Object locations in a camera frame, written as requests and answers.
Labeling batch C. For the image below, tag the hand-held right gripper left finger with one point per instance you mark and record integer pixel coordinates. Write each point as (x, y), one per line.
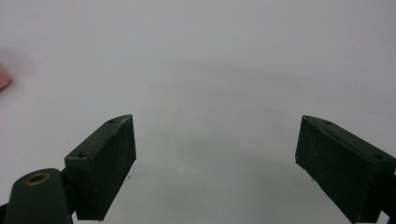
(102, 168)

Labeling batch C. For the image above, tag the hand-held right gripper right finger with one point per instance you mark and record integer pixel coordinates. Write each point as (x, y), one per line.
(339, 174)

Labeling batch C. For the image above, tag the pink rounded object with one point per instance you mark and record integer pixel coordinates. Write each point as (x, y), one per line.
(3, 77)

